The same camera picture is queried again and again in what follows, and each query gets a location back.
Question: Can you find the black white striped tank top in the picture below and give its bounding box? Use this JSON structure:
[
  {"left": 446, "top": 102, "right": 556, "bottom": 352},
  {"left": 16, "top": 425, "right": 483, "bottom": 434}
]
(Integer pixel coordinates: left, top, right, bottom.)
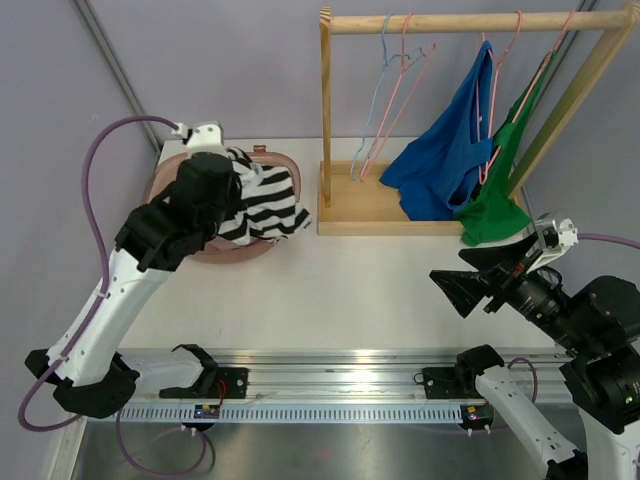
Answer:
[{"left": 218, "top": 147, "right": 312, "bottom": 246}]

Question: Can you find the white slotted cable duct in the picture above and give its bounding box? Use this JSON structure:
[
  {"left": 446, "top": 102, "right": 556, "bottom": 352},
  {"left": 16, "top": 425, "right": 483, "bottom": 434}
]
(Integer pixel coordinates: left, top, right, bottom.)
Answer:
[{"left": 121, "top": 403, "right": 462, "bottom": 424}]

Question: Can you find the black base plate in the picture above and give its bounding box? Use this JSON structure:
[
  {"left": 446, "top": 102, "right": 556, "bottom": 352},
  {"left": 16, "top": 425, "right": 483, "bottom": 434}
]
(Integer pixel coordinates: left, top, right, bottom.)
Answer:
[
  {"left": 159, "top": 366, "right": 249, "bottom": 400},
  {"left": 421, "top": 367, "right": 467, "bottom": 400}
]

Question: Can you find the aluminium mounting rail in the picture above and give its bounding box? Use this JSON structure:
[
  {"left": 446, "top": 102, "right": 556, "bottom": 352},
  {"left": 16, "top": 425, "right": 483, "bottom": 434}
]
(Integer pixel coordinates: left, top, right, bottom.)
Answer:
[{"left": 118, "top": 347, "right": 571, "bottom": 405}]

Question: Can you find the blue tank top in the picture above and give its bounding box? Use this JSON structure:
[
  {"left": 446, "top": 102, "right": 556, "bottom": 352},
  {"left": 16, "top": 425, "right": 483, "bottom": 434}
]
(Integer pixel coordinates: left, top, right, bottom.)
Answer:
[{"left": 380, "top": 41, "right": 494, "bottom": 221}]

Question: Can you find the blue wire hanger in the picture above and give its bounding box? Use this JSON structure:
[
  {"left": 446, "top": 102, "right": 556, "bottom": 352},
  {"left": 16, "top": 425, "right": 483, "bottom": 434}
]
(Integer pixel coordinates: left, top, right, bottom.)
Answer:
[{"left": 349, "top": 13, "right": 425, "bottom": 181}]

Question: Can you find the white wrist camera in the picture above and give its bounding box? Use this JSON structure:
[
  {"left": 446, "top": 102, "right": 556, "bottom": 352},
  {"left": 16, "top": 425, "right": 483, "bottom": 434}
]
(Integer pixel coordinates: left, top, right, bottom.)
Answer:
[
  {"left": 528, "top": 213, "right": 579, "bottom": 272},
  {"left": 171, "top": 121, "right": 227, "bottom": 158}
]

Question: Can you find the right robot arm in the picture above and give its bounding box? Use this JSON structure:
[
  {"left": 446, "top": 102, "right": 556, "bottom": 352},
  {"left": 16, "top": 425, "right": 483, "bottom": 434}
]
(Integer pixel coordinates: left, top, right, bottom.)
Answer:
[{"left": 421, "top": 225, "right": 639, "bottom": 479}]

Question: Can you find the purple cable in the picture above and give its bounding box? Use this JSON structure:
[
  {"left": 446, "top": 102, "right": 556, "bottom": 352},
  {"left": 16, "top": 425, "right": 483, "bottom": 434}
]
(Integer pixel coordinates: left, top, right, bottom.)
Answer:
[
  {"left": 409, "top": 232, "right": 640, "bottom": 436},
  {"left": 17, "top": 115, "right": 209, "bottom": 474}
]

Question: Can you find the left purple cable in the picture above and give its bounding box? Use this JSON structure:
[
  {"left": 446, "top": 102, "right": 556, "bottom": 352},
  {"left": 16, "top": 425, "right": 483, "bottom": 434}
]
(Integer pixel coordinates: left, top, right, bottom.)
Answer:
[{"left": 17, "top": 115, "right": 209, "bottom": 474}]

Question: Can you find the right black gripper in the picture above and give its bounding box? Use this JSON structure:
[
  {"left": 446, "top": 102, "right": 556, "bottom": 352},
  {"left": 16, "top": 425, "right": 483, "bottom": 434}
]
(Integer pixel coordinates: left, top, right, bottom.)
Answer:
[{"left": 431, "top": 229, "right": 594, "bottom": 352}]

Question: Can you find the wooden clothes rack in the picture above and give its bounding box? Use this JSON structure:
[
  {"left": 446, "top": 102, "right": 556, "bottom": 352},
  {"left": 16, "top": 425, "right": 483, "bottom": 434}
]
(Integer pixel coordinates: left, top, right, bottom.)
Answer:
[{"left": 317, "top": 2, "right": 639, "bottom": 236}]

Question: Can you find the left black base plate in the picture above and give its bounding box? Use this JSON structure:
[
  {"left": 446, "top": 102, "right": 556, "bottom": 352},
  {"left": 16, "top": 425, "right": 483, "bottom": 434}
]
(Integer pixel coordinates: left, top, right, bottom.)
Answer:
[{"left": 159, "top": 366, "right": 249, "bottom": 400}]

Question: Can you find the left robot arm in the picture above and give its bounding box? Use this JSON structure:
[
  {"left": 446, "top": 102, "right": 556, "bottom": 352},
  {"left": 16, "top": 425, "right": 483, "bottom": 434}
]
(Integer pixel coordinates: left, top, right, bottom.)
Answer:
[{"left": 25, "top": 153, "right": 241, "bottom": 419}]

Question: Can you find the pink wire hanger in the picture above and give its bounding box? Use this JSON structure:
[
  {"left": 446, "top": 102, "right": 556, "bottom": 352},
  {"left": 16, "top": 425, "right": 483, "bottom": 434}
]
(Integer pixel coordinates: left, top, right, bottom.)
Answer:
[
  {"left": 360, "top": 27, "right": 436, "bottom": 182},
  {"left": 507, "top": 10, "right": 576, "bottom": 126},
  {"left": 479, "top": 10, "right": 523, "bottom": 185}
]

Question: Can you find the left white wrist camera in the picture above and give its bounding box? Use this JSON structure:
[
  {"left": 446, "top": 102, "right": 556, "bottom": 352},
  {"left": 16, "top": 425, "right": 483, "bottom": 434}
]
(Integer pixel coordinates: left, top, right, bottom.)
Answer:
[{"left": 171, "top": 121, "right": 227, "bottom": 158}]

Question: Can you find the pink plastic basin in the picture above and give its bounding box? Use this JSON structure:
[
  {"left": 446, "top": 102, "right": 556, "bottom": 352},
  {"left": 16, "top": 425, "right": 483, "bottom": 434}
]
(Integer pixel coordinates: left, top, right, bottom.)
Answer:
[{"left": 145, "top": 145, "right": 301, "bottom": 264}]

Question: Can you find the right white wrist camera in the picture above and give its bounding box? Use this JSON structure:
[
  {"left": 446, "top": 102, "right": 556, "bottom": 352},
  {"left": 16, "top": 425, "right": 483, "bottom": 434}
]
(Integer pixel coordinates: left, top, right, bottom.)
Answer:
[{"left": 528, "top": 213, "right": 579, "bottom": 272}]

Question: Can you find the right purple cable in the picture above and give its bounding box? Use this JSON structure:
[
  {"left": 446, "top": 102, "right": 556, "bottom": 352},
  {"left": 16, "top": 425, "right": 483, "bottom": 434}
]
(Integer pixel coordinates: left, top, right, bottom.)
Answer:
[{"left": 409, "top": 232, "right": 640, "bottom": 436}]

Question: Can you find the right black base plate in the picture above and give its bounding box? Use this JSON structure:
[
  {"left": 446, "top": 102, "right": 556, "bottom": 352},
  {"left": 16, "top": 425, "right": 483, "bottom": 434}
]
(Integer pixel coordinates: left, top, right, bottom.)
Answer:
[{"left": 421, "top": 367, "right": 467, "bottom": 400}]

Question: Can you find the green tank top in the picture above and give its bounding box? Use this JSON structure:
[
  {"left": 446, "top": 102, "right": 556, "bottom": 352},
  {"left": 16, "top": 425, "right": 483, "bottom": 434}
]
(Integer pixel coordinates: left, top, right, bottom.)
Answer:
[{"left": 455, "top": 57, "right": 555, "bottom": 247}]

